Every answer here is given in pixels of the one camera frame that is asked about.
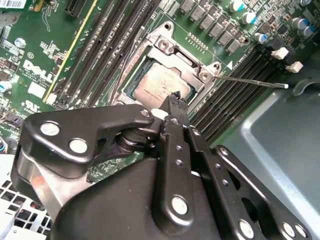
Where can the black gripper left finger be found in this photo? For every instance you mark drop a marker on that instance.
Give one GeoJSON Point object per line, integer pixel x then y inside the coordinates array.
{"type": "Point", "coordinates": [75, 125]}

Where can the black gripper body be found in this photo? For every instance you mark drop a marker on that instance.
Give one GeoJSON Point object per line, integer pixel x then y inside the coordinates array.
{"type": "Point", "coordinates": [112, 205]}

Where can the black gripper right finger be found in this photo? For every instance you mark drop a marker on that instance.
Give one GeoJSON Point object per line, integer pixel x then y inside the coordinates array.
{"type": "Point", "coordinates": [215, 175]}

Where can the silver CPU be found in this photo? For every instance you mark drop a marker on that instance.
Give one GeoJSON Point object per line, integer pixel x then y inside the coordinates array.
{"type": "Point", "coordinates": [155, 82]}

